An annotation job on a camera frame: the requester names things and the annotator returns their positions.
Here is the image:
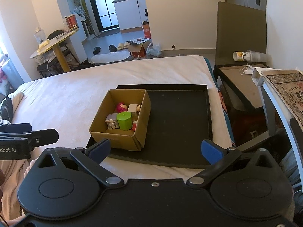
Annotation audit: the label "black slipper left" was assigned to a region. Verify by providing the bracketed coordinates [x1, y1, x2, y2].
[93, 47, 101, 55]

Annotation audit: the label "stacked paper cups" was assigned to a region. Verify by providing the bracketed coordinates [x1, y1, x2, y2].
[233, 50, 271, 63]

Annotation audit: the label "brown cardboard box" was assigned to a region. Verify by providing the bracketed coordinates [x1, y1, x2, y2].
[89, 89, 151, 151]

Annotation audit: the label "plastic bag on floor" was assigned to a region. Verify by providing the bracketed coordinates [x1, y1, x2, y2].
[146, 43, 162, 58]

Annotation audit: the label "black slipper right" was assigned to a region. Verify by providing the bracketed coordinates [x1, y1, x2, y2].
[108, 45, 118, 52]

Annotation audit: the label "glass jar on table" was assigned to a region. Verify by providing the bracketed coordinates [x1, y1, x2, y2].
[34, 27, 47, 44]

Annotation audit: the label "white kitchen cabinet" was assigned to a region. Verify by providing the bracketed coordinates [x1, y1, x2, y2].
[113, 0, 147, 31]

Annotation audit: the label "black slipper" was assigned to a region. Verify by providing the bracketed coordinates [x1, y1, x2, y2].
[108, 45, 118, 52]
[93, 47, 101, 55]

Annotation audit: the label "green hexagonal container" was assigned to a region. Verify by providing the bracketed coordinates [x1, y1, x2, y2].
[117, 111, 133, 131]

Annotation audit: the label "beige slipper right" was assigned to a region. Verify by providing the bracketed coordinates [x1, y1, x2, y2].
[124, 42, 130, 49]

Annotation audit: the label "white floor cushion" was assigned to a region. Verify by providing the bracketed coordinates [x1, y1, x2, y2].
[90, 51, 130, 64]

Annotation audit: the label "white charger cable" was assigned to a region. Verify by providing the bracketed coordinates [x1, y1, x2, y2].
[239, 65, 254, 75]

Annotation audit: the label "beige slipper left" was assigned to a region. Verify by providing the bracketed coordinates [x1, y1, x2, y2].
[117, 43, 124, 50]

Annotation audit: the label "beige block toy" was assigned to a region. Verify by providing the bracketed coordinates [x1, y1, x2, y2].
[127, 104, 141, 116]

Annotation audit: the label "black rectangular tray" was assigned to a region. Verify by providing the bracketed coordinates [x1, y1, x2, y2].
[85, 83, 213, 169]

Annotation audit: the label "beige slipper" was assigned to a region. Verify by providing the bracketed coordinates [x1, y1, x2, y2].
[117, 43, 124, 50]
[124, 42, 130, 49]

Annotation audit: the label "orange box on floor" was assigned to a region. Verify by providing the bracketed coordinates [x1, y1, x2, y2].
[142, 21, 152, 39]

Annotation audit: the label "black side table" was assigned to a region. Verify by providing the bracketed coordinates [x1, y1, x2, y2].
[214, 65, 262, 111]

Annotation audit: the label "red round plush toy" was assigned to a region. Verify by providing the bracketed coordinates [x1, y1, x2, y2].
[115, 103, 128, 113]

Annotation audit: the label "brown cardboard panel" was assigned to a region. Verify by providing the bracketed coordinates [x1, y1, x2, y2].
[215, 2, 266, 66]

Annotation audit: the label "open cardboard box on floor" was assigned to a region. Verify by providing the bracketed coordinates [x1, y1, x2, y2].
[128, 37, 151, 58]

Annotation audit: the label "red tin on table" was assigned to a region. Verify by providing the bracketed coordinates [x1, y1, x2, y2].
[65, 14, 79, 31]

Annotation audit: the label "yellow round table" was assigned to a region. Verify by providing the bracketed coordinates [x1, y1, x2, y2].
[30, 29, 79, 72]

